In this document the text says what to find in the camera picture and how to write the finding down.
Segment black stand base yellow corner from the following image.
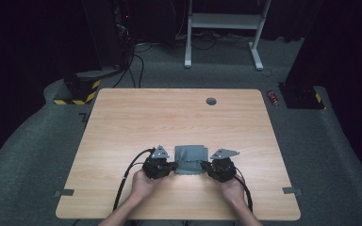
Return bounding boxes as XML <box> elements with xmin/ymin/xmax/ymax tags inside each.
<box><xmin>277</xmin><ymin>82</ymin><xmax>326</xmax><ymax>110</ymax></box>

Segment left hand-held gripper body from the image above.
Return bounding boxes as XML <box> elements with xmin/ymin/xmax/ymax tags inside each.
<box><xmin>141</xmin><ymin>144</ymin><xmax>171</xmax><ymax>180</ymax></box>

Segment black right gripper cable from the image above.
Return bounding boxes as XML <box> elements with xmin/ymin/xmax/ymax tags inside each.
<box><xmin>233</xmin><ymin>166</ymin><xmax>255</xmax><ymax>213</ymax></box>

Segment black equipment rack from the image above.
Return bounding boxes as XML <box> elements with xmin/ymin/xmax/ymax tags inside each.
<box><xmin>112</xmin><ymin>0</ymin><xmax>137</xmax><ymax>69</ymax></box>

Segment person's left hand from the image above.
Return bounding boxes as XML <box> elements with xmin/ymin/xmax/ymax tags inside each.
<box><xmin>130</xmin><ymin>169</ymin><xmax>165</xmax><ymax>202</ymax></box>

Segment black floor cables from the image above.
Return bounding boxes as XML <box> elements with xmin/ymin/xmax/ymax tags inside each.
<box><xmin>112</xmin><ymin>43</ymin><xmax>154</xmax><ymax>89</ymax></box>

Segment cables under white frame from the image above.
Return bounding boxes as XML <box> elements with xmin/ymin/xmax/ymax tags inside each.
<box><xmin>169</xmin><ymin>29</ymin><xmax>253</xmax><ymax>51</ymax></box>

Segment grey cloth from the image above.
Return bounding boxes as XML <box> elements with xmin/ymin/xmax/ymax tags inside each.
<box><xmin>173</xmin><ymin>144</ymin><xmax>209</xmax><ymax>176</ymax></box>

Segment white metal desk frame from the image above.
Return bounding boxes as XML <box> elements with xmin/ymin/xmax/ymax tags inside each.
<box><xmin>183</xmin><ymin>0</ymin><xmax>272</xmax><ymax>72</ymax></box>

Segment black yellow striped stand base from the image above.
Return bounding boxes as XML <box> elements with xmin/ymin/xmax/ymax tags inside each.
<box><xmin>53</xmin><ymin>70</ymin><xmax>103</xmax><ymax>106</ymax></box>

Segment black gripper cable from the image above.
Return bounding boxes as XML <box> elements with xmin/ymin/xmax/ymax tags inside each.
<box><xmin>233</xmin><ymin>166</ymin><xmax>255</xmax><ymax>213</ymax></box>
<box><xmin>112</xmin><ymin>147</ymin><xmax>156</xmax><ymax>212</ymax></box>

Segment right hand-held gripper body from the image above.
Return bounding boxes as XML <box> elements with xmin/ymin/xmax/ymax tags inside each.
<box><xmin>209</xmin><ymin>148</ymin><xmax>240</xmax><ymax>184</ymax></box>

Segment grey tape strip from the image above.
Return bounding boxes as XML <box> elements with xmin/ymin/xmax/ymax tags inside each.
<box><xmin>282</xmin><ymin>186</ymin><xmax>304</xmax><ymax>196</ymax></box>
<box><xmin>54</xmin><ymin>188</ymin><xmax>75</xmax><ymax>198</ymax></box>

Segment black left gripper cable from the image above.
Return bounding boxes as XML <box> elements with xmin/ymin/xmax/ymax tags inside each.
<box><xmin>112</xmin><ymin>147</ymin><xmax>156</xmax><ymax>212</ymax></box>

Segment person's right hand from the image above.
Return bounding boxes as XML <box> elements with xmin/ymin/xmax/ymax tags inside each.
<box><xmin>218</xmin><ymin>175</ymin><xmax>247</xmax><ymax>207</ymax></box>

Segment red can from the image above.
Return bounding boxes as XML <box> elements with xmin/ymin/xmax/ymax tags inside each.
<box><xmin>266</xmin><ymin>89</ymin><xmax>280</xmax><ymax>107</ymax></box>

